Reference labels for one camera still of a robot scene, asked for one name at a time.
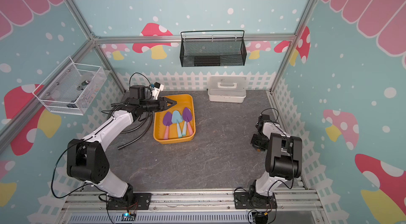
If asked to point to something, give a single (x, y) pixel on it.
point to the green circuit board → (128, 217)
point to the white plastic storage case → (227, 89)
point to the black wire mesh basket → (212, 48)
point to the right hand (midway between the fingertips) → (258, 146)
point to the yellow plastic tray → (183, 101)
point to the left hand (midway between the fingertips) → (175, 105)
